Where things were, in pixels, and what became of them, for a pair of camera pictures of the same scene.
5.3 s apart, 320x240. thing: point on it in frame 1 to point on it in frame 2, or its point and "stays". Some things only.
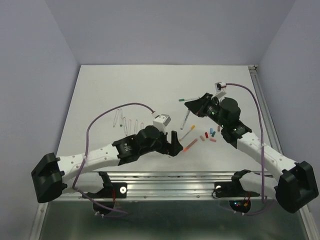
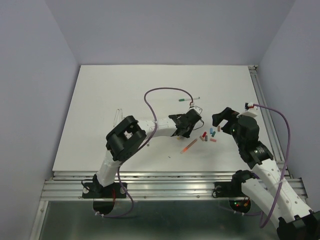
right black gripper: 197,106 to 228,113
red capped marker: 121,117 stays
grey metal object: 219,85 to 250,109
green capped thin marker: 183,99 stays
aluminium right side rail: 266,107 stays
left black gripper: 166,147 to 186,134
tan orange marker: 186,149 stays
